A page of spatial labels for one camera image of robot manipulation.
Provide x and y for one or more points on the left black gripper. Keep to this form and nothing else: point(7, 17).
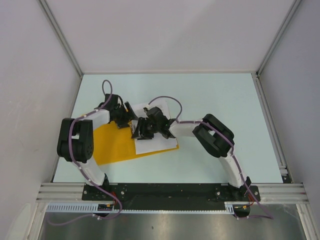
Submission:
point(129, 116)

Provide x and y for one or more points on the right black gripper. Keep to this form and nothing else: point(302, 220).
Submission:
point(141, 125)

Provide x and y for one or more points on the orange plastic folder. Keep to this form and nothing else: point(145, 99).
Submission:
point(112, 145)

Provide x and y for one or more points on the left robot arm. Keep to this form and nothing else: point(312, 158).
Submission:
point(76, 137)

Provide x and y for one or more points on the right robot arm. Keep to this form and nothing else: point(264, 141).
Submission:
point(212, 134)

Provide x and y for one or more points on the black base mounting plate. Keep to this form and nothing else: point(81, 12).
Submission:
point(179, 196)

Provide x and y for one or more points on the grey slotted cable duct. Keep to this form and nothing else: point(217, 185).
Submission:
point(99, 208)

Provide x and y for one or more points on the aluminium frame rail front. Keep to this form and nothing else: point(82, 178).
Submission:
point(270, 193)

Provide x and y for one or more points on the left aluminium corner post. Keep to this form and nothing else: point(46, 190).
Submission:
point(45, 7)

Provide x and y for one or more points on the aluminium corner post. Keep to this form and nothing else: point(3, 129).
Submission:
point(45, 7)
point(279, 35)

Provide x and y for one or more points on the right aluminium corner post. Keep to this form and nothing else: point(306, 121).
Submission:
point(279, 35)

